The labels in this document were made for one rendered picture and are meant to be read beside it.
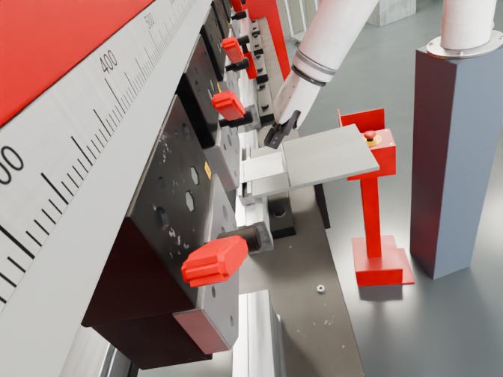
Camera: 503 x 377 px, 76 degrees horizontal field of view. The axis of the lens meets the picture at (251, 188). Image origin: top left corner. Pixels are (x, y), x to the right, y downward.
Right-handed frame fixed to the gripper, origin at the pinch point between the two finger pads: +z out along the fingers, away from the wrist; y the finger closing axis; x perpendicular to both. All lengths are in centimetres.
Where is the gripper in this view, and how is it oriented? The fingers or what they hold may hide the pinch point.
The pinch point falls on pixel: (273, 138)
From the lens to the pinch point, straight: 72.0
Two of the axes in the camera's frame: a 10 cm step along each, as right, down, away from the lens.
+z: -4.0, 7.2, 5.7
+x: 9.1, 3.0, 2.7
